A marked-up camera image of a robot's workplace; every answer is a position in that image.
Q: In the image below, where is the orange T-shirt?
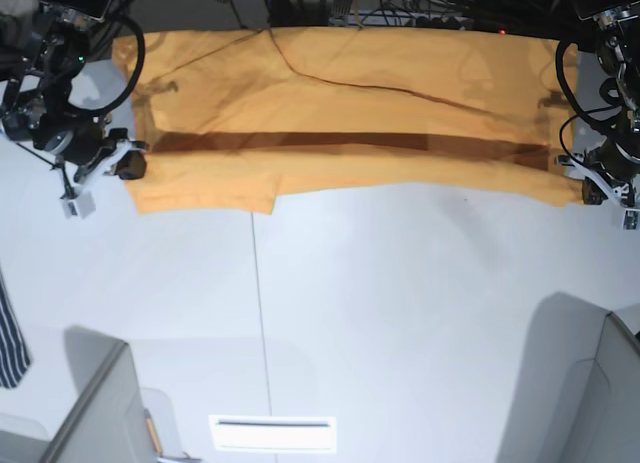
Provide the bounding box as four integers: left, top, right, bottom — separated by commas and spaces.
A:
127, 27, 581, 213

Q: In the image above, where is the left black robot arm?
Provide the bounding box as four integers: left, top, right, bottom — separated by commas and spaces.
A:
555, 0, 639, 211

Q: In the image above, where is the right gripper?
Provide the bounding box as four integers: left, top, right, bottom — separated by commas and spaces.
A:
31, 121, 147, 193

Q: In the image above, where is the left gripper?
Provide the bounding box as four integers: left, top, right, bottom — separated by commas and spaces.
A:
555, 140, 639, 208

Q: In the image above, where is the black power strip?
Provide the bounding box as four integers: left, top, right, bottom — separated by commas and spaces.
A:
329, 11, 473, 30

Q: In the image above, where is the left grey bin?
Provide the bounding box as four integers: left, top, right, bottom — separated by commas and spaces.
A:
1, 340, 196, 462

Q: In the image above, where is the grey bin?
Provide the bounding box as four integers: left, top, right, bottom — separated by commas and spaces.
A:
496, 312, 639, 462
1, 340, 196, 462

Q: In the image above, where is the navy white striped shirt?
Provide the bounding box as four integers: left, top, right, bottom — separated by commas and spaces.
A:
0, 281, 31, 389

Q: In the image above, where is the white paper label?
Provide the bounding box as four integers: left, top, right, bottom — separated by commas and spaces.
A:
209, 415, 337, 454

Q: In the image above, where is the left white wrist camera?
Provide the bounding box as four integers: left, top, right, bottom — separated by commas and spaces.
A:
620, 208, 640, 231

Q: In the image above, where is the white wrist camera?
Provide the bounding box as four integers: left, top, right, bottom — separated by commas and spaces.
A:
60, 192, 96, 219
620, 208, 640, 231

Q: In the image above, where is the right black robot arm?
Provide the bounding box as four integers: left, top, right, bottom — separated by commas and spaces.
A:
1, 0, 147, 198

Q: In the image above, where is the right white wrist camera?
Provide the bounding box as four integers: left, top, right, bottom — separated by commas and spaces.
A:
60, 192, 96, 219

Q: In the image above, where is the right grey bin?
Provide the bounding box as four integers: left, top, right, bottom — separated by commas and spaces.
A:
496, 312, 639, 462

